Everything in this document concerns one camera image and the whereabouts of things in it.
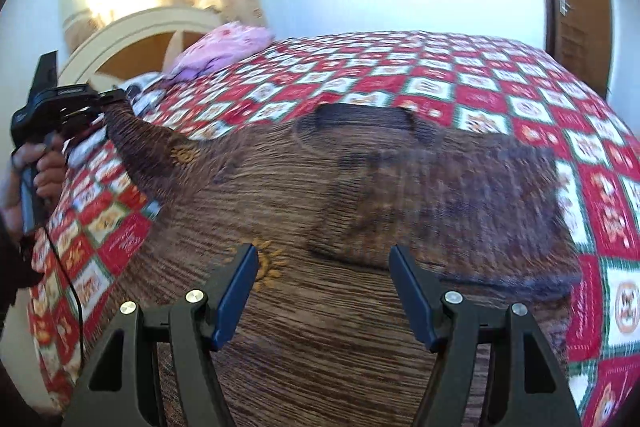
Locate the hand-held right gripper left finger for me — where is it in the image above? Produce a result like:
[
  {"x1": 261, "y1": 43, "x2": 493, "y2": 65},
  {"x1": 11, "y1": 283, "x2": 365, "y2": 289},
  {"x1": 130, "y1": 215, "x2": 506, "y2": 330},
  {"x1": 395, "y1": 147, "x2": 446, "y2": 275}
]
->
[{"x1": 62, "y1": 243, "x2": 260, "y2": 427}]

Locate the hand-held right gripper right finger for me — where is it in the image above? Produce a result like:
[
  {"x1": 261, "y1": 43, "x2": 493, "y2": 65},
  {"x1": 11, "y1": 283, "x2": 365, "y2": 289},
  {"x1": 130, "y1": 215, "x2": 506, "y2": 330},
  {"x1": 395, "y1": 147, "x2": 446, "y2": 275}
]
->
[{"x1": 388, "y1": 244, "x2": 583, "y2": 427}]

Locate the brown striped knit sweater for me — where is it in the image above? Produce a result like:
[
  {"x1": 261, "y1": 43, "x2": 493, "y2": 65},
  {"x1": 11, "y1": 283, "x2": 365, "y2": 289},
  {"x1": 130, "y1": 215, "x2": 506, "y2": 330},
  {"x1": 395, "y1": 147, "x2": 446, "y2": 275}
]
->
[{"x1": 102, "y1": 102, "x2": 583, "y2": 427}]

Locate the person's left hand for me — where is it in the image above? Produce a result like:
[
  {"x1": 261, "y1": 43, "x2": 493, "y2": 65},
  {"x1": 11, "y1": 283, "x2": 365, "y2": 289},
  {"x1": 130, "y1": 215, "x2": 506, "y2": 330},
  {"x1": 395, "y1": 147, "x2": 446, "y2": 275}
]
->
[{"x1": 0, "y1": 132, "x2": 68, "y2": 238}]

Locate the white printed pillow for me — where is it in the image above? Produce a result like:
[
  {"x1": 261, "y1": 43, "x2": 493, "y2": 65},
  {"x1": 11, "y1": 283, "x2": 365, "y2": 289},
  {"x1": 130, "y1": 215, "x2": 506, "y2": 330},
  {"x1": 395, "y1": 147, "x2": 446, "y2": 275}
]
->
[{"x1": 117, "y1": 72, "x2": 168, "y2": 118}]

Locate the cream wooden headboard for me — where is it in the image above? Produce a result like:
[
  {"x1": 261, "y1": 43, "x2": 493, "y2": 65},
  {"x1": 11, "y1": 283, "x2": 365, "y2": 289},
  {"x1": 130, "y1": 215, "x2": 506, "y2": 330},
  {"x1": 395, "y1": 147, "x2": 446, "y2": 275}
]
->
[{"x1": 57, "y1": 6, "x2": 221, "y2": 90}]

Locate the pink floral pillow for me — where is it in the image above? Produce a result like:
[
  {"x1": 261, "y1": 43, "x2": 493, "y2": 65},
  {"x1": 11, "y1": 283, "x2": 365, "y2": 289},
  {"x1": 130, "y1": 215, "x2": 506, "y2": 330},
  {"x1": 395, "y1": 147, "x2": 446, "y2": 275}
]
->
[{"x1": 167, "y1": 21, "x2": 276, "y2": 80}]

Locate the red patchwork printed blanket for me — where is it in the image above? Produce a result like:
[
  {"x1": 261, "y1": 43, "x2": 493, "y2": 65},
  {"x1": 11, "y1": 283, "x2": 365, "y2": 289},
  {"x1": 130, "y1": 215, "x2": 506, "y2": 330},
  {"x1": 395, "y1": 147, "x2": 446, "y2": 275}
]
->
[{"x1": 27, "y1": 29, "x2": 640, "y2": 427}]

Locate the black cable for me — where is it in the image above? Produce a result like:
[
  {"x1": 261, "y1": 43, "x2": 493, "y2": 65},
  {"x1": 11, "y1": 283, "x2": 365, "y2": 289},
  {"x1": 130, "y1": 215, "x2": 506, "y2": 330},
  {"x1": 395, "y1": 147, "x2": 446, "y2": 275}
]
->
[{"x1": 37, "y1": 227, "x2": 86, "y2": 358}]

